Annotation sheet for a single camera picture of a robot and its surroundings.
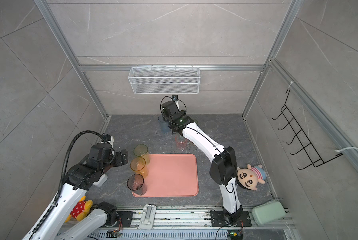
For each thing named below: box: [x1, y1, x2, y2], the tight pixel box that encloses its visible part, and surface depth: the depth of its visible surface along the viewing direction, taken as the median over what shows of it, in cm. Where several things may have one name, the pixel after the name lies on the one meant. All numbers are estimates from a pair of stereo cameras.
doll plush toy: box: [236, 164, 266, 191], surface depth 82 cm
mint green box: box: [252, 199, 286, 225], surface depth 76 cm
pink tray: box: [132, 154, 199, 198], surface depth 87 cm
